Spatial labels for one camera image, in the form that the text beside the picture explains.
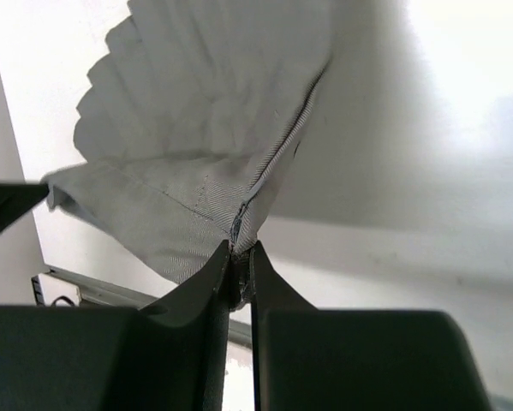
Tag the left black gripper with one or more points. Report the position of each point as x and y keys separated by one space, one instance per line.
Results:
x=17 y=199

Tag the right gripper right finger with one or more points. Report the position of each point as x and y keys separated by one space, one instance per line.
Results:
x=306 y=358

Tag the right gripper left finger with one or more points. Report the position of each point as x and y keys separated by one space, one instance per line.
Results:
x=169 y=355

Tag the grey pleated skirt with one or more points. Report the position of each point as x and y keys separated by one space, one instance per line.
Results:
x=189 y=125

